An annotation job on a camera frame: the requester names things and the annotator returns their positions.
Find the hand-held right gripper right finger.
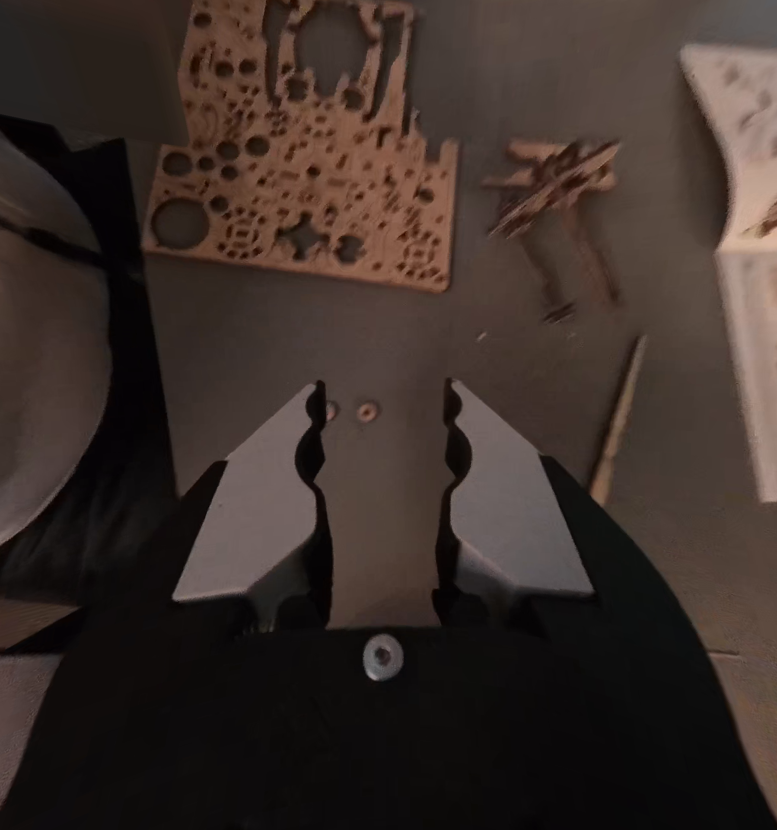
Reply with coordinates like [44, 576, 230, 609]
[433, 378, 595, 629]

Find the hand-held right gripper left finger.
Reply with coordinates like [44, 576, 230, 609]
[171, 379, 335, 630]

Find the laser-cut wooden parts sheet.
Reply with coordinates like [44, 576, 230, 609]
[141, 0, 459, 293]

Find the partly built wooden model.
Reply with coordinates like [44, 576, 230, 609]
[482, 138, 623, 323]

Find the pointed wooden stick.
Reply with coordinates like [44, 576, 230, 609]
[588, 335, 647, 503]

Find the white instruction booklet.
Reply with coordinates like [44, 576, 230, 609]
[680, 44, 777, 503]

